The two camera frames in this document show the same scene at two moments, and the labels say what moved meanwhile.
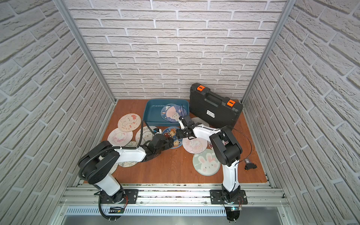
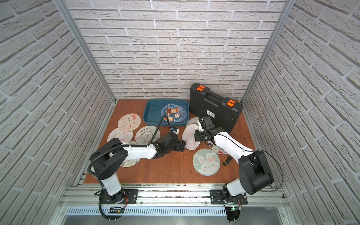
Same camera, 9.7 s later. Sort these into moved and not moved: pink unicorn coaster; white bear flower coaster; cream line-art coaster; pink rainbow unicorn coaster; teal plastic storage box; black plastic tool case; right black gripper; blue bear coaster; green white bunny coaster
Moved: blue bear coaster; pink unicorn coaster; right black gripper
Not moved: green white bunny coaster; pink rainbow unicorn coaster; white bear flower coaster; black plastic tool case; teal plastic storage box; cream line-art coaster
